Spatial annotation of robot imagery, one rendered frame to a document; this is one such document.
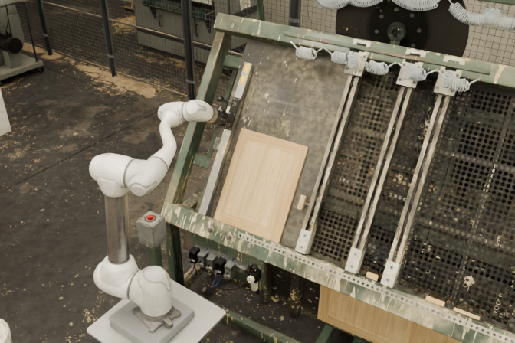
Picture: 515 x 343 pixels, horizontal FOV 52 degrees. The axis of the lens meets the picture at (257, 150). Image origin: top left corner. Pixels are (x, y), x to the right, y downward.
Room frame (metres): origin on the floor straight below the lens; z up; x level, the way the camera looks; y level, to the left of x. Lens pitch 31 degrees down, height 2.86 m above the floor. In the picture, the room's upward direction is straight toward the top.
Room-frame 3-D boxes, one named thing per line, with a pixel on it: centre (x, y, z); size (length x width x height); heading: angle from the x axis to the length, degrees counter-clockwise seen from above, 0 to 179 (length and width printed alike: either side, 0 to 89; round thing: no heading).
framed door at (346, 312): (2.04, -0.78, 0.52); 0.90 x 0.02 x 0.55; 60
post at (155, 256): (2.38, 0.62, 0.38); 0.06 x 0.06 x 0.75; 60
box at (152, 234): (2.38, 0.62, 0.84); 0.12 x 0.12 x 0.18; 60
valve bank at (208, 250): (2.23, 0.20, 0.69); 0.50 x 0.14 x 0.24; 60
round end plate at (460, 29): (3.02, -0.82, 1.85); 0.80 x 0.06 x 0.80; 60
